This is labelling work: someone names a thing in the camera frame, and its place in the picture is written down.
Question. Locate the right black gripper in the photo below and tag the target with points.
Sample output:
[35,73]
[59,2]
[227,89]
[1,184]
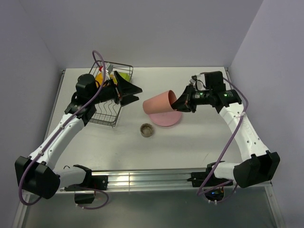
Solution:
[185,102]

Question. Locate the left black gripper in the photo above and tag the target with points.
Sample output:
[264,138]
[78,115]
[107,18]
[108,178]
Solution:
[123,91]

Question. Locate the white square bowl green outside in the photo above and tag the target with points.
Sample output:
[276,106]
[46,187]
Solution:
[125,76]

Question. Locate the pink plastic cup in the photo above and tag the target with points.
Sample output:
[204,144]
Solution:
[160,103]

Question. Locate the yellow ribbed bowl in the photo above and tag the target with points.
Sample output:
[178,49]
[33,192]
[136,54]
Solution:
[99,78]

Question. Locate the small grey speckled bowl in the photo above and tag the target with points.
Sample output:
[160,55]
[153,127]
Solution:
[146,130]

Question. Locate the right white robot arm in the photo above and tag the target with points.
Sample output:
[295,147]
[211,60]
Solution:
[258,162]

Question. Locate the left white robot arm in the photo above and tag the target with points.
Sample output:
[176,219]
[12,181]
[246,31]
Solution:
[77,115]

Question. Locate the pink round plate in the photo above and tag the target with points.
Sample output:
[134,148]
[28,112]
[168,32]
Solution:
[166,119]

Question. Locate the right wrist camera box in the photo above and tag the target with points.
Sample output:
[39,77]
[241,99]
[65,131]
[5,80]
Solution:
[197,83]

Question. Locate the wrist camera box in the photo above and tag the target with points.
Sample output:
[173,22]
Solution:
[197,83]
[108,67]

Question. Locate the black wire dish rack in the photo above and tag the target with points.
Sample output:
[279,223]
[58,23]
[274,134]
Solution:
[107,113]

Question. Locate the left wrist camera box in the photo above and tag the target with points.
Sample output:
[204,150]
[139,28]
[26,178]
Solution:
[108,67]

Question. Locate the aluminium frame rail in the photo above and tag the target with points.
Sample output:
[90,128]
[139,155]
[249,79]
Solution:
[128,178]

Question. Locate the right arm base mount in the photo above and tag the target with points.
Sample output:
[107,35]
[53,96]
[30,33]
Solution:
[197,178]

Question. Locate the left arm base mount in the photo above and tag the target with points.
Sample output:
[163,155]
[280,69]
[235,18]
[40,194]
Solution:
[98,184]

